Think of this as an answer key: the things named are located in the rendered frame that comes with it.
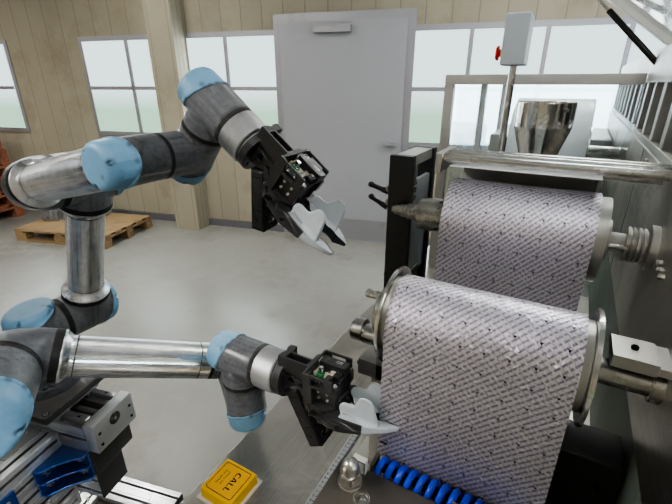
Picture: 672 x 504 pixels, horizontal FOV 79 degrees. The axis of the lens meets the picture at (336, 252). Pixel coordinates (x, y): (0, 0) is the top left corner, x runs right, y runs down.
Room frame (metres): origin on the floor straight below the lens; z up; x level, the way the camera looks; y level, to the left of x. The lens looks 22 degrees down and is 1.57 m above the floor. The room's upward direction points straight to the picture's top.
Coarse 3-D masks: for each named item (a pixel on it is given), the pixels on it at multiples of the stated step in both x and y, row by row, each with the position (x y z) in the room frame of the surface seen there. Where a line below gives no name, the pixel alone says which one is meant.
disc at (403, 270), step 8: (400, 272) 0.54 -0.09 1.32; (408, 272) 0.57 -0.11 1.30; (392, 280) 0.51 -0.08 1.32; (392, 288) 0.52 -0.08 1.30; (384, 296) 0.49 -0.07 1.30; (384, 304) 0.49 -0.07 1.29; (376, 320) 0.48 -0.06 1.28; (376, 328) 0.47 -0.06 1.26; (376, 336) 0.47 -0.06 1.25; (376, 344) 0.47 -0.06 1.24; (376, 352) 0.48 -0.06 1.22
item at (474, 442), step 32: (384, 384) 0.48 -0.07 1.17; (416, 384) 0.45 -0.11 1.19; (448, 384) 0.43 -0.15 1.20; (384, 416) 0.48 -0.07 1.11; (416, 416) 0.45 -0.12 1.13; (448, 416) 0.43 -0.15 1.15; (480, 416) 0.41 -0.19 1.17; (512, 416) 0.39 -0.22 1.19; (544, 416) 0.38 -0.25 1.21; (384, 448) 0.47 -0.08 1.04; (416, 448) 0.45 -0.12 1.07; (448, 448) 0.43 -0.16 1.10; (480, 448) 0.41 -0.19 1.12; (512, 448) 0.39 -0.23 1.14; (544, 448) 0.37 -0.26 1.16; (448, 480) 0.42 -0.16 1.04; (480, 480) 0.40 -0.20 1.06; (512, 480) 0.38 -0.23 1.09; (544, 480) 0.37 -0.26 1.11
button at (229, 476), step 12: (228, 468) 0.54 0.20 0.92; (240, 468) 0.54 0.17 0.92; (216, 480) 0.51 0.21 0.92; (228, 480) 0.51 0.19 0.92; (240, 480) 0.51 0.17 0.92; (252, 480) 0.51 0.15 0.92; (204, 492) 0.49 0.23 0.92; (216, 492) 0.49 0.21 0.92; (228, 492) 0.49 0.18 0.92; (240, 492) 0.49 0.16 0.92
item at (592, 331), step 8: (384, 312) 0.49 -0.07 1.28; (384, 320) 0.49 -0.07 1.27; (592, 320) 0.43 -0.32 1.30; (592, 328) 0.41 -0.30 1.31; (592, 336) 0.40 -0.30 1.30; (592, 344) 0.39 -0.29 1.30; (592, 352) 0.38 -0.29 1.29; (584, 360) 0.38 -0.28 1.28; (592, 360) 0.38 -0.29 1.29; (584, 368) 0.37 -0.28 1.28; (584, 376) 0.37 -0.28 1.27; (584, 384) 0.37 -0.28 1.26; (576, 392) 0.37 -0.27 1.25; (584, 392) 0.36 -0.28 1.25; (576, 400) 0.37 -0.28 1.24; (576, 408) 0.37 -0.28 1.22
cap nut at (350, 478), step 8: (352, 456) 0.43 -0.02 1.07; (344, 464) 0.42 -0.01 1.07; (352, 464) 0.42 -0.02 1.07; (344, 472) 0.42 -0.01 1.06; (352, 472) 0.42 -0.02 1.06; (360, 472) 0.43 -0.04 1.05; (344, 480) 0.42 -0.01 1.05; (352, 480) 0.41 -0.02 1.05; (360, 480) 0.42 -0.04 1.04; (344, 488) 0.41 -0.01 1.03; (352, 488) 0.41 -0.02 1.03
